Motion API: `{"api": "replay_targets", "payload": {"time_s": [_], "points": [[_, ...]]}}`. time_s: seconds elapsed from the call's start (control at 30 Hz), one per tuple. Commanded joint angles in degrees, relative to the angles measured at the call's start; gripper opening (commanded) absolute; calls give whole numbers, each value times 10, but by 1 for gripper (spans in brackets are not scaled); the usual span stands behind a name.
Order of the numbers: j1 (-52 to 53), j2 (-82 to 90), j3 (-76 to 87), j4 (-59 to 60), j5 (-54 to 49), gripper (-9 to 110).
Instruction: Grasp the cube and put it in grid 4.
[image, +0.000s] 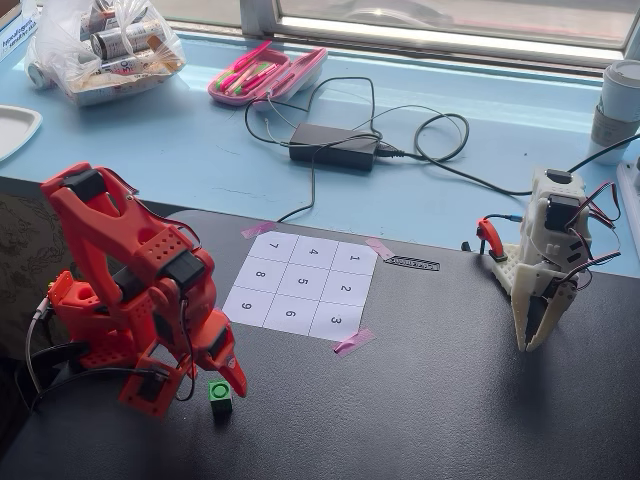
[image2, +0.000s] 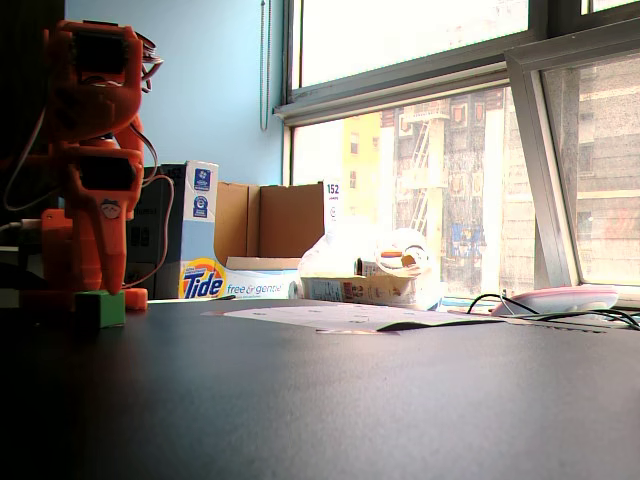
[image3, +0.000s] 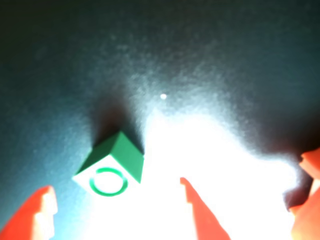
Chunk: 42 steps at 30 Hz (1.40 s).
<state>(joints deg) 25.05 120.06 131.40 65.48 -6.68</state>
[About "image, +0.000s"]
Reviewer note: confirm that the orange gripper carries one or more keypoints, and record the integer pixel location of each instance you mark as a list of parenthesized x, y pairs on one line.
[(218, 345)]

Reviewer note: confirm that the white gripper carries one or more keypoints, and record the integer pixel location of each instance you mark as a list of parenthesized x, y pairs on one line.
[(542, 305)]

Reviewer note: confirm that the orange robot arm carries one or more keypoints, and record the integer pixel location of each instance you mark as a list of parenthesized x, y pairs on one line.
[(100, 225)]

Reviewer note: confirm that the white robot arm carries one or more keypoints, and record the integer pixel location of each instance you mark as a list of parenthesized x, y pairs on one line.
[(545, 235)]

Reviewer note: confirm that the white numbered grid paper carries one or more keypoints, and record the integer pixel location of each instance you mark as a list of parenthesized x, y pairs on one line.
[(300, 282)]

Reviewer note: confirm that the orange table clamp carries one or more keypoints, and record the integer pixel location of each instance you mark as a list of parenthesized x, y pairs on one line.
[(490, 237)]

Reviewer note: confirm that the black striped ruler label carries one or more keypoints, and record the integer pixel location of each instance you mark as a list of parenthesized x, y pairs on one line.
[(414, 263)]

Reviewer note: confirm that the pink masking tape strip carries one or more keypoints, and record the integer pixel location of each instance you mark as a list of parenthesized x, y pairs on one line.
[(259, 230), (354, 342), (378, 247)]

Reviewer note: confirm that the white power strip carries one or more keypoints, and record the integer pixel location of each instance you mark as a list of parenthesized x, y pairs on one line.
[(631, 180)]

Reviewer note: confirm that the dark patterned fabric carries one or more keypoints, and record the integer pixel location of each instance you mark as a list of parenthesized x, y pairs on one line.
[(30, 240)]

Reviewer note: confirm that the white lidded coffee cup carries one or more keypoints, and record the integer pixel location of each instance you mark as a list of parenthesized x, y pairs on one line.
[(617, 110)]

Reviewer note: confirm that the black power adapter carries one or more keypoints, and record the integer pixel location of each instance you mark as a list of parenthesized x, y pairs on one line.
[(332, 147)]

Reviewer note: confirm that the green pen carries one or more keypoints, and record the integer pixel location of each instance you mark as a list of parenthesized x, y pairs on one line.
[(235, 87)]

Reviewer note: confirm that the pink marker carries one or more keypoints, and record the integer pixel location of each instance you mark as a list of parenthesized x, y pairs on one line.
[(250, 74)]

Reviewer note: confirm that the printed food tray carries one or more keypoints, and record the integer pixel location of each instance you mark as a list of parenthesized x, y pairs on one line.
[(125, 82)]

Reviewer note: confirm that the pink pencil case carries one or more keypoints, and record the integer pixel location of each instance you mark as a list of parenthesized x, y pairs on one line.
[(270, 75)]

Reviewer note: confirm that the white paper plate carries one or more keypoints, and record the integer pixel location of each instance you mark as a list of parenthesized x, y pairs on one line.
[(15, 130)]

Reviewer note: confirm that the pink pen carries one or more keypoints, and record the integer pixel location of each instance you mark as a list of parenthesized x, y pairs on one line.
[(254, 54)]

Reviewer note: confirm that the clear plastic bag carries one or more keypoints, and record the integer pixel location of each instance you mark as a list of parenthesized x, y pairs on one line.
[(100, 50)]

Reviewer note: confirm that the silver printed can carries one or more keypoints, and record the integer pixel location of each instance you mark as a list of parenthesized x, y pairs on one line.
[(120, 42), (39, 75)]

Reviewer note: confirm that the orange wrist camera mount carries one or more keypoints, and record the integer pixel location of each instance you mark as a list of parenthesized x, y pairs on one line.
[(147, 390)]

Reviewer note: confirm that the grey window frame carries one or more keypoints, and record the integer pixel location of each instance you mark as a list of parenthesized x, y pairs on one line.
[(450, 40)]

